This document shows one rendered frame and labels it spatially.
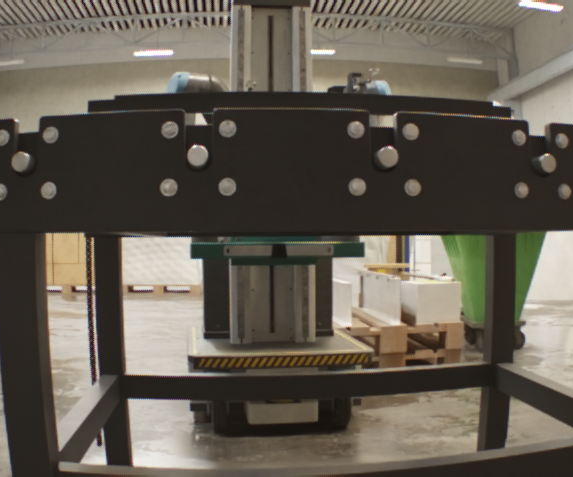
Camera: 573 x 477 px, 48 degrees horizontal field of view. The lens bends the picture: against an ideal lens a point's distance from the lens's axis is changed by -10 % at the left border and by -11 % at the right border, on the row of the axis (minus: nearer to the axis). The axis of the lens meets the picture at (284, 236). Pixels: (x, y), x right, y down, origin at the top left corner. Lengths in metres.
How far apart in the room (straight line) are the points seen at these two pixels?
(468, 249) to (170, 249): 6.32
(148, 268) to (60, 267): 1.32
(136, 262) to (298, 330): 7.38
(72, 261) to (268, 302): 7.37
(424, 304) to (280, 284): 1.12
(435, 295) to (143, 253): 6.83
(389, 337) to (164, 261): 6.70
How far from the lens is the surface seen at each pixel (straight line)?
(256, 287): 2.90
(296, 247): 2.67
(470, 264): 4.44
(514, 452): 1.28
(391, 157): 1.12
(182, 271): 10.07
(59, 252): 10.14
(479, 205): 1.19
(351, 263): 5.30
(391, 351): 3.73
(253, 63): 2.99
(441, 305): 3.83
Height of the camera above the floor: 0.72
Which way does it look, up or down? level
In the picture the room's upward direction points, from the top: straight up
